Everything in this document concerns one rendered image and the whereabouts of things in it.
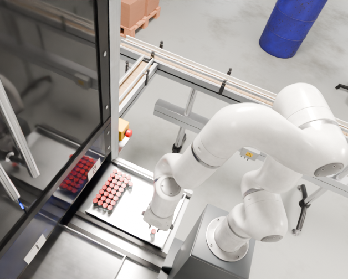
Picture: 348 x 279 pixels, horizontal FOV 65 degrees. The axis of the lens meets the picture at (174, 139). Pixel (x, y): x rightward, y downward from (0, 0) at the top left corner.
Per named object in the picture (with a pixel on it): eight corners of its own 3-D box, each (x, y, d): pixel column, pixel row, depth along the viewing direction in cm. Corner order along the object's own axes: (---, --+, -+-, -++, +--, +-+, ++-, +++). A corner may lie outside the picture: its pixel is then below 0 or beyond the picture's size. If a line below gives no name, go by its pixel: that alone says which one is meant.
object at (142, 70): (101, 150, 136) (100, 131, 124) (74, 138, 138) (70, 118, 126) (158, 76, 179) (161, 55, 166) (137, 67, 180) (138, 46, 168)
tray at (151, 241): (85, 214, 112) (85, 210, 109) (118, 166, 128) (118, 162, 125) (160, 251, 108) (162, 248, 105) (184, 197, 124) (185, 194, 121)
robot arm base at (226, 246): (251, 227, 123) (270, 211, 108) (243, 269, 111) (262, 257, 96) (211, 210, 124) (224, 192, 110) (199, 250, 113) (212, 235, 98)
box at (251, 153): (239, 154, 200) (243, 147, 193) (240, 150, 203) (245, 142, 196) (254, 161, 198) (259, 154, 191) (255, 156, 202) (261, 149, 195)
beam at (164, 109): (152, 114, 213) (154, 103, 204) (157, 108, 218) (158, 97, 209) (355, 201, 195) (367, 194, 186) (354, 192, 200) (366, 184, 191)
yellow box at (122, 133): (108, 135, 128) (107, 125, 122) (116, 125, 132) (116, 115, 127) (122, 142, 127) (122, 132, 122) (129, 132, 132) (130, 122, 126)
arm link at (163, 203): (149, 190, 91) (150, 217, 85) (155, 170, 80) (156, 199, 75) (174, 191, 92) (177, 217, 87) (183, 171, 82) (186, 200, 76)
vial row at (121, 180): (101, 210, 114) (101, 206, 110) (123, 177, 125) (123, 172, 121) (106, 212, 113) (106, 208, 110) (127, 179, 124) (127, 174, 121)
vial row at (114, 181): (96, 208, 114) (96, 203, 110) (118, 175, 125) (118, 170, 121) (101, 210, 114) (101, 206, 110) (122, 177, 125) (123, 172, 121)
